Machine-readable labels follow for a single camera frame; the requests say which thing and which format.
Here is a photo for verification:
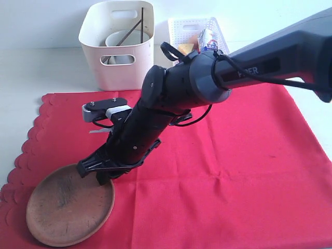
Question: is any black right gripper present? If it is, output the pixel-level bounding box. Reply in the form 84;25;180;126
77;114;161;186

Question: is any brown wooden plate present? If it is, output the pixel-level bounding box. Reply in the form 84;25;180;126
26;164;115;247

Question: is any brown chopstick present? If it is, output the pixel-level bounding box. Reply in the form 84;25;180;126
102;20;141;64
140;7;144;44

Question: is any white ceramic bowl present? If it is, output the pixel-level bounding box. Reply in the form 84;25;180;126
102;30;141;65

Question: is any red scalloped cloth mat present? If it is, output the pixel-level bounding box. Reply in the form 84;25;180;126
1;84;331;248

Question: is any yellow cheese wedge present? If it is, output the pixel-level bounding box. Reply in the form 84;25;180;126
178;43;195;56

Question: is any brown egg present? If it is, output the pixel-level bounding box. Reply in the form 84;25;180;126
188;36;198;44

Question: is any blue white milk carton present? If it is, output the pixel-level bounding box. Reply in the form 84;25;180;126
197;28;218;52

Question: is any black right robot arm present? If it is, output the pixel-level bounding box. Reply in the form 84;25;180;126
76;9;331;185

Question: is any cream plastic tub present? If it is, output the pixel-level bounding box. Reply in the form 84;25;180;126
78;1;155;91

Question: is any white perforated plastic basket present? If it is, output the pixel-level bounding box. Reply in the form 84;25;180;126
168;17;229;54

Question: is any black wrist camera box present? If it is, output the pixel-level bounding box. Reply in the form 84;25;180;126
82;98;128;122

